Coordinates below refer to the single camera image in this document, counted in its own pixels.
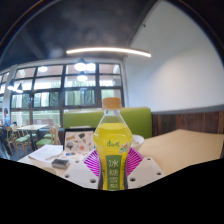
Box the group of pendant lamps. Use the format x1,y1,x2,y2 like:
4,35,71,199
6,57,93,94

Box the long curved ceiling light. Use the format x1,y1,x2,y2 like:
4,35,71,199
65,46,152,58

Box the green upholstered bench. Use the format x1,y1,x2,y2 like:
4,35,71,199
62,106,153,139

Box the yellow drink bottle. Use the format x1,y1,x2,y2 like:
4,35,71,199
92,96,133,191

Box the white paper sheet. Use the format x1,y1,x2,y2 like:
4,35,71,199
28,144,64,163

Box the group of wooden green-seated chairs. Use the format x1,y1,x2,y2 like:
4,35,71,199
0,124,61,156

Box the person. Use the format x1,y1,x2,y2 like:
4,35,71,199
1,107,11,130

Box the large black-framed window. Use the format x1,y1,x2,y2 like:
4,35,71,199
0,61,126,128

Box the light wooden dining table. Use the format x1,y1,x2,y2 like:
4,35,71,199
15,123,50,151

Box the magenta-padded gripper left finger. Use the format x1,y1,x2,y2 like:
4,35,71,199
62,148,101,190

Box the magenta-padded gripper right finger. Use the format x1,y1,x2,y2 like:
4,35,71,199
125,147,166,190

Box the white cup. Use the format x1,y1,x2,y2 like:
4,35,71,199
35,165,58,176

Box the small dark flat device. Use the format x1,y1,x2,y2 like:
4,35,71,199
51,158,70,169

